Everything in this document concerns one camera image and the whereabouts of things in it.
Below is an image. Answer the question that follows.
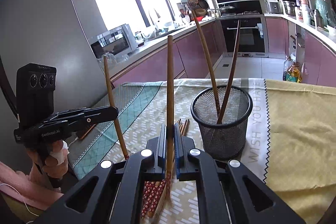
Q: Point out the dark wooden chopstick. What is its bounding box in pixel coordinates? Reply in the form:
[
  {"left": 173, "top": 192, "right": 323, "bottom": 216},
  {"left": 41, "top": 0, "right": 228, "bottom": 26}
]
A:
[{"left": 166, "top": 35, "right": 174, "bottom": 200}]

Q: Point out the wooden chopstick bundle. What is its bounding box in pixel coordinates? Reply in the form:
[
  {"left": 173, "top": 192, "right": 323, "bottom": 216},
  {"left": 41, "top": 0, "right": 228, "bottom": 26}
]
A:
[
  {"left": 141, "top": 179, "right": 166, "bottom": 223},
  {"left": 217, "top": 19, "right": 241, "bottom": 124},
  {"left": 152, "top": 119, "right": 189, "bottom": 218},
  {"left": 191, "top": 10, "right": 221, "bottom": 117}
]

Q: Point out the pink sleeve forearm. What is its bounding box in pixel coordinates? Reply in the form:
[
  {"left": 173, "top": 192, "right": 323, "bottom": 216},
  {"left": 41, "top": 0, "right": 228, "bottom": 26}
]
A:
[{"left": 1, "top": 162, "right": 63, "bottom": 210}]

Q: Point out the left hand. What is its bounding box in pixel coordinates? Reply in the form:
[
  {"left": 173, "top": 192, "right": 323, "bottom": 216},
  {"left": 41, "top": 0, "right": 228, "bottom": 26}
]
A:
[{"left": 26, "top": 140, "right": 68, "bottom": 189}]

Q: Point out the black mesh utensil cup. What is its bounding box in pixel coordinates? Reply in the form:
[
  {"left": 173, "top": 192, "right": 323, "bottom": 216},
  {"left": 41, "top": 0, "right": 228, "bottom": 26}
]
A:
[{"left": 191, "top": 86, "right": 253, "bottom": 161}]

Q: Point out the clear plastic bag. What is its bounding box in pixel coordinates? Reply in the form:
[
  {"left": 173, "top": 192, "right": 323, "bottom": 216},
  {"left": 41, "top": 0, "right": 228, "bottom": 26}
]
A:
[{"left": 97, "top": 52, "right": 129, "bottom": 70}]

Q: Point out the patterned tablecloth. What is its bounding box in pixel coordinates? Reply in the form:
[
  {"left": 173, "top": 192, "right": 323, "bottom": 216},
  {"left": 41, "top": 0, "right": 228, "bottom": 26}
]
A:
[{"left": 68, "top": 79, "right": 335, "bottom": 223}]

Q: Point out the silver countertop microwave oven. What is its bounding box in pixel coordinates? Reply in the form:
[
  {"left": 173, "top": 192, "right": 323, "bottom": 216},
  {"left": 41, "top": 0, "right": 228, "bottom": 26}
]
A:
[{"left": 88, "top": 24, "right": 138, "bottom": 59}]

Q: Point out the cooking oil bottle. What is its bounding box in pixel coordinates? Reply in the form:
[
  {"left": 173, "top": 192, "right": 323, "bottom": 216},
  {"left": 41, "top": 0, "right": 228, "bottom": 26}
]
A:
[{"left": 282, "top": 56, "right": 302, "bottom": 83}]

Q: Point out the black built-in oven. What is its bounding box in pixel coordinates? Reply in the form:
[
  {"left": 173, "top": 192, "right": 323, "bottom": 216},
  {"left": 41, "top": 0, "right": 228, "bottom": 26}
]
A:
[{"left": 220, "top": 15, "right": 268, "bottom": 57}]

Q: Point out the pink lower cabinets right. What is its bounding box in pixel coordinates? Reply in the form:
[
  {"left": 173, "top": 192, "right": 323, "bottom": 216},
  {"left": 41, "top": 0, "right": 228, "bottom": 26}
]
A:
[{"left": 264, "top": 14, "right": 335, "bottom": 87}]

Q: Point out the silver rice cooker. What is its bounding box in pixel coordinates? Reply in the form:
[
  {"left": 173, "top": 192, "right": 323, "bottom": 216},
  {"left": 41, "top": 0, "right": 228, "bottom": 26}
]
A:
[{"left": 265, "top": 1, "right": 283, "bottom": 14}]

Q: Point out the steel stock pot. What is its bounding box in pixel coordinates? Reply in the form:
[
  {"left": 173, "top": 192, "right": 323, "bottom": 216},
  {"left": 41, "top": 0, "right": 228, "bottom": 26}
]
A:
[{"left": 282, "top": 1, "right": 296, "bottom": 16}]

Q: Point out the black camera box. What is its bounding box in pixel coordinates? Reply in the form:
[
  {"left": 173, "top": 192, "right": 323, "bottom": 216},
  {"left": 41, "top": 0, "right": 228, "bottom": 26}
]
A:
[{"left": 16, "top": 63, "right": 56, "bottom": 128}]

